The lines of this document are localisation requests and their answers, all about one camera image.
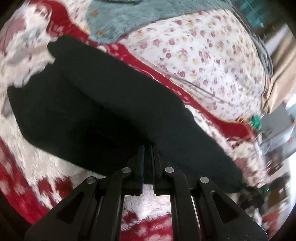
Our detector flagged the black pants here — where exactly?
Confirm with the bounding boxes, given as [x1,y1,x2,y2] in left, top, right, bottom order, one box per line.
[7,36,243,193]

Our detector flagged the red white plush blanket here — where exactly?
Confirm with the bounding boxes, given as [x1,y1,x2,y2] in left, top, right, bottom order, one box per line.
[0,0,271,241]

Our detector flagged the green clip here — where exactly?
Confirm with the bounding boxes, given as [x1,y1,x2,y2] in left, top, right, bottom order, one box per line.
[251,115,262,131]

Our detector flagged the beige curtain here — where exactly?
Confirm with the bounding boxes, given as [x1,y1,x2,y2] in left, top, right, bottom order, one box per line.
[261,35,295,114]

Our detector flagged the floral white quilt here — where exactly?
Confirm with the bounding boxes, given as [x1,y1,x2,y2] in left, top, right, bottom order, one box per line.
[119,9,266,121]

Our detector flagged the teal fleece jacket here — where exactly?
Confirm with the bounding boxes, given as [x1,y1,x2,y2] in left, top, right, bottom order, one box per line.
[86,1,233,44]

